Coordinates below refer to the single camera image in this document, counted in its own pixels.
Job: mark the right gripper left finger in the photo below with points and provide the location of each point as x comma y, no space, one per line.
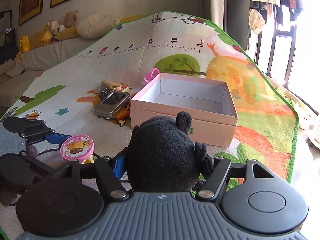
109,171

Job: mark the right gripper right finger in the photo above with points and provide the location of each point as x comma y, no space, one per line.
215,172

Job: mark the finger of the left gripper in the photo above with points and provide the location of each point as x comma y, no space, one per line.
34,131
26,171

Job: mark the pink round toy tin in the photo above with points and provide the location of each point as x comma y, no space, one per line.
78,147

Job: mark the black plush toy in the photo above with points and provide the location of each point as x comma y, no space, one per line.
161,157

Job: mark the pink plastic strainer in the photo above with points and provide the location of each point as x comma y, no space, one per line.
150,76

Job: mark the grey sofa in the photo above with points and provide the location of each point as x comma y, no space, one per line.
18,74

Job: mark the colourful play mat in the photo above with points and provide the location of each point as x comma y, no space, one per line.
163,64

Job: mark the pink cardboard box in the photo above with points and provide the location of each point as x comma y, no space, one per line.
209,103

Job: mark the dark wrapped snack pack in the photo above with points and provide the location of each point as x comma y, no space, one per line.
103,91

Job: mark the yellow plush toy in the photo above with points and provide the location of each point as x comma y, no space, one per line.
24,44

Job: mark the beige knitted sock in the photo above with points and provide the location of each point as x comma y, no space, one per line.
111,85

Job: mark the yellow duck plush doll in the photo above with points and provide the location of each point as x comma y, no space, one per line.
52,27

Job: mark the brown plush animal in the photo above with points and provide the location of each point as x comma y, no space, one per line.
70,19

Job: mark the cream pillow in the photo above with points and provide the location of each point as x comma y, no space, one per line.
96,26

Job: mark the red framed picture left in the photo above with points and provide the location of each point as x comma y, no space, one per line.
29,9

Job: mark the hanging clothes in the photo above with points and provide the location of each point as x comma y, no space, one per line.
261,9

